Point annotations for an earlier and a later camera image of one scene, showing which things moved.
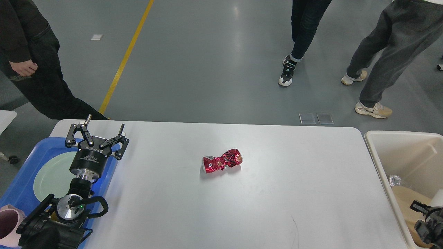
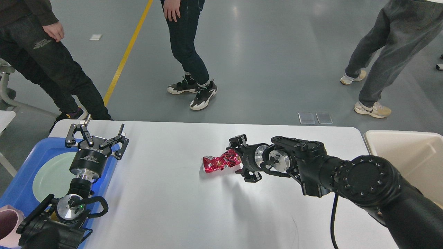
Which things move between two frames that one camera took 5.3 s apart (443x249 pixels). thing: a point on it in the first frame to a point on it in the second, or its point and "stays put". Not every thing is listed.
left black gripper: x=88 y=163 stays put
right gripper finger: x=422 y=230 to x=237 y=141
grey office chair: x=13 y=159 to x=7 y=94
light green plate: x=54 y=177 stays put
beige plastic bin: x=417 y=158 stays put
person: x=306 y=15 to x=183 y=16
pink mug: x=10 y=217 stays put
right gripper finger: x=416 y=205 to x=249 y=176
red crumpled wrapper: x=231 y=158 stays put
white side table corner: x=6 y=117 stays put
